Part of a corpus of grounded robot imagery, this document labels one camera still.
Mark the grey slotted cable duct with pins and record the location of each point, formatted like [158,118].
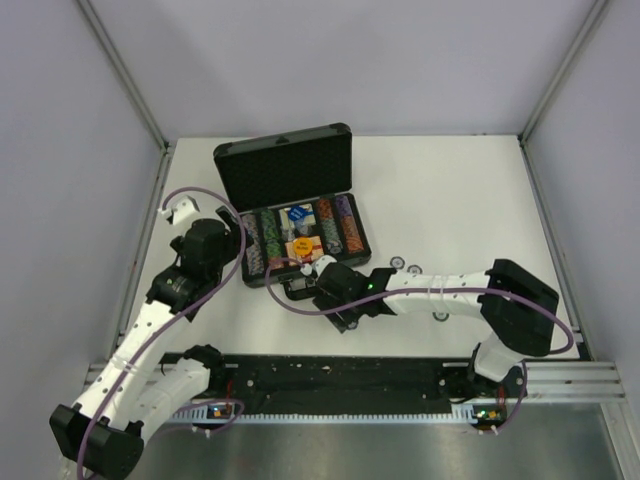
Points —
[458,414]

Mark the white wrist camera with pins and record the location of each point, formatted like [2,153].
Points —
[180,211]
[316,268]

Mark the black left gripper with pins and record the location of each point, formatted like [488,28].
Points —
[232,238]

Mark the blue playing card deck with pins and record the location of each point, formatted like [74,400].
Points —
[286,224]

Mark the blue orange chip stack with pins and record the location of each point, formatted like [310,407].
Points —
[255,264]

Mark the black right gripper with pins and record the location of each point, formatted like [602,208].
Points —
[343,322]

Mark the loose poker chip upper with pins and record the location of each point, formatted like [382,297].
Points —
[397,262]

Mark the red playing card deck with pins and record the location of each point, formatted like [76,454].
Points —
[317,252]

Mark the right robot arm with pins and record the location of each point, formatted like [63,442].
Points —
[517,307]

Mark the purple black chip stack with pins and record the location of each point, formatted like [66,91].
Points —
[343,206]

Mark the loose poker chip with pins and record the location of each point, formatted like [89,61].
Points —
[414,269]
[397,262]
[440,316]

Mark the orange black chip stack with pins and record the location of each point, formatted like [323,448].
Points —
[353,239]
[324,209]

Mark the blue small blind button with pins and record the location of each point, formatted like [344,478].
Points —
[297,213]

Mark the green yellow chip stack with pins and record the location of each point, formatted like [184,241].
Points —
[272,241]

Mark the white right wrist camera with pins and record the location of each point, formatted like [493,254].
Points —
[316,268]

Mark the loose poker chip middle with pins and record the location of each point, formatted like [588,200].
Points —
[414,269]

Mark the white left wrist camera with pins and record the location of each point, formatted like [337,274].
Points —
[180,211]

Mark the loose poker chip right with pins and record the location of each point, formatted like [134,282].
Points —
[440,316]

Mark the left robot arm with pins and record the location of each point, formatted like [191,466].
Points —
[106,428]

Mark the orange big blind button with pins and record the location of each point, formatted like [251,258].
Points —
[303,246]

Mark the orange black lower chip stack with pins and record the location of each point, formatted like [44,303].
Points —
[353,239]

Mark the black poker set case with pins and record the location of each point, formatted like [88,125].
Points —
[282,170]

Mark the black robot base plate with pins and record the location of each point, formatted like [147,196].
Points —
[351,385]

